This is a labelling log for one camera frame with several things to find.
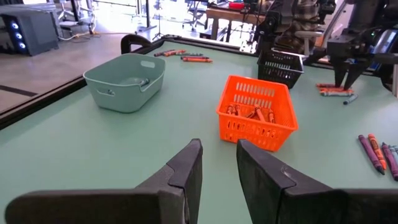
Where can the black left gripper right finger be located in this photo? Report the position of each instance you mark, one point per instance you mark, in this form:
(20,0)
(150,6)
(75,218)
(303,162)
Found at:
(295,202)

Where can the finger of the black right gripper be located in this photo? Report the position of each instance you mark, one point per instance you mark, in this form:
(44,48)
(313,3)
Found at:
(354,73)
(339,71)

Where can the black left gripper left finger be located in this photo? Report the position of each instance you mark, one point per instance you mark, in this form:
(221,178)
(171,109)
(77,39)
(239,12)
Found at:
(124,205)

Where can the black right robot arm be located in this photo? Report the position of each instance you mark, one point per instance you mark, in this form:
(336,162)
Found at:
(367,12)

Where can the person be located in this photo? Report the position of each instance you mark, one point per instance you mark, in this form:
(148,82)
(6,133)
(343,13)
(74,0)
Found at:
(306,18)

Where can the black plastic basket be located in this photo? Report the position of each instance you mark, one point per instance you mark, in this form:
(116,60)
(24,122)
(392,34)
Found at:
(280,73)

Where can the orange plastic basket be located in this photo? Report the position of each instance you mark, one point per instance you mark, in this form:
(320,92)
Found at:
(255,133)

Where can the teal plastic bin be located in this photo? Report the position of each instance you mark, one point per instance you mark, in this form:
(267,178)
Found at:
(124,99)

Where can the red box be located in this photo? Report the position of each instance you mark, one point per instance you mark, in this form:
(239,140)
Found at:
(236,5)

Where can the wooden work table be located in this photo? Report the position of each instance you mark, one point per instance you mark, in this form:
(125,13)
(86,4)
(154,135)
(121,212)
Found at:
(230,14)

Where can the office chair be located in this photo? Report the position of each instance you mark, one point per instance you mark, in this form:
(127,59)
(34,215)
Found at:
(77,15)
(196,12)

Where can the black tripod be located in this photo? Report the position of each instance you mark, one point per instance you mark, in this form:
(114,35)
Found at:
(159,18)

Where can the computer tower case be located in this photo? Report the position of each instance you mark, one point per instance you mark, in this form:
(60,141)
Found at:
(34,31)

